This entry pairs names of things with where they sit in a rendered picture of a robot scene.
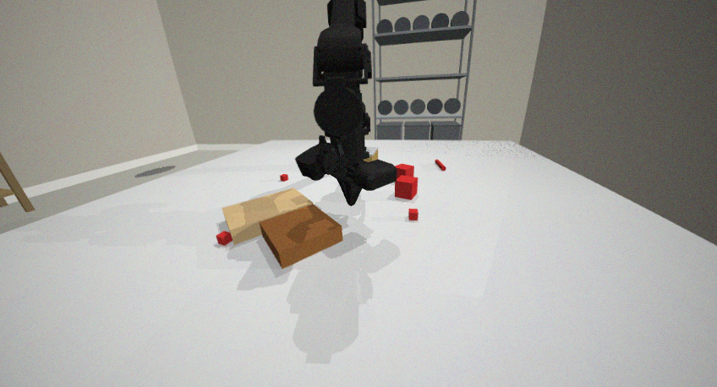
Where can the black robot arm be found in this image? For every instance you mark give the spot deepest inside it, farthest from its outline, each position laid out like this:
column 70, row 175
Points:
column 338, row 109

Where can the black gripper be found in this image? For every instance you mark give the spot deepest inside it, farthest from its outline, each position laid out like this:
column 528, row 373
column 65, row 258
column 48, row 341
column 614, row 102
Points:
column 358, row 173

